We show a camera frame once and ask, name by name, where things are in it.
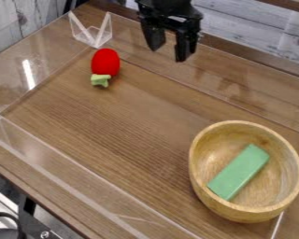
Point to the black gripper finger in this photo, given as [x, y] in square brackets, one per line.
[186, 44]
[154, 34]

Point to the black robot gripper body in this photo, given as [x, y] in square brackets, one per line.
[175, 15]

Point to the red plush strawberry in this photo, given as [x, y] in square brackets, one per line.
[104, 66]

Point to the clear acrylic table fence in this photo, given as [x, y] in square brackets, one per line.
[112, 157]

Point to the wooden bowl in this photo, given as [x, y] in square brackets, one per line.
[273, 189]

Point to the green rectangular block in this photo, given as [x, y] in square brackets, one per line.
[238, 173]

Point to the clear acrylic corner bracket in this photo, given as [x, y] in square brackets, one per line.
[93, 36]

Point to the black table leg bracket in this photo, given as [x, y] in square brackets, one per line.
[33, 227]

